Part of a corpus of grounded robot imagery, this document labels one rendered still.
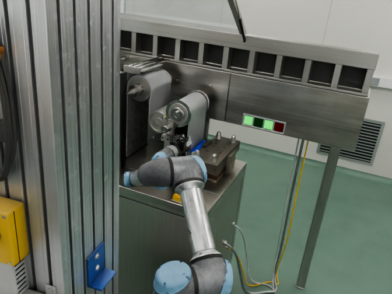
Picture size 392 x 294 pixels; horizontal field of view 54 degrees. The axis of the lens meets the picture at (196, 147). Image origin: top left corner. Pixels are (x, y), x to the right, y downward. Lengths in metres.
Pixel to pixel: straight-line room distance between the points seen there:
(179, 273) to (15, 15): 0.89
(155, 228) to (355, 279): 1.69
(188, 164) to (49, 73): 0.86
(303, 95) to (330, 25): 2.34
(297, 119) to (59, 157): 1.62
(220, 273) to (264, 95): 1.17
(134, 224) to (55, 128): 1.45
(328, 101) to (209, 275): 1.20
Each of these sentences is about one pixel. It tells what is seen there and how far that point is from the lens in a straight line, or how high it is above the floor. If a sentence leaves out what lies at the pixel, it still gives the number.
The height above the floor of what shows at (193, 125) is 1.17.
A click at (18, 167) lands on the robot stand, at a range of 0.83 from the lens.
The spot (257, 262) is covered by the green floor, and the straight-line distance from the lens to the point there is 3.05.
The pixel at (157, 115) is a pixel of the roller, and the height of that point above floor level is 1.21.
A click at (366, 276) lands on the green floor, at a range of 3.26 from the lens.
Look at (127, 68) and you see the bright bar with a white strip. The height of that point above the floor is 1.44.
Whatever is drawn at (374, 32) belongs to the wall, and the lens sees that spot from 4.42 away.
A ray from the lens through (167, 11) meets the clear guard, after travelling 2.28.
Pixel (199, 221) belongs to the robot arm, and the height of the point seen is 1.13.
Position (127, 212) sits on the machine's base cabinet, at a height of 0.73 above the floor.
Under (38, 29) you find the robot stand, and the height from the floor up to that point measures 1.81.
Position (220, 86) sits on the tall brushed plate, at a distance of 2.27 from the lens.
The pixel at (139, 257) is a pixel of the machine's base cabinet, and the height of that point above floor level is 0.46.
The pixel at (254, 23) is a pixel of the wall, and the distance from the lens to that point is 4.58.
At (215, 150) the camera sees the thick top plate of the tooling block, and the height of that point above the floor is 1.03.
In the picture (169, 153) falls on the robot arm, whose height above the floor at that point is 1.14.
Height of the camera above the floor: 1.91
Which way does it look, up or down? 24 degrees down
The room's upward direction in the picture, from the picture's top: 5 degrees clockwise
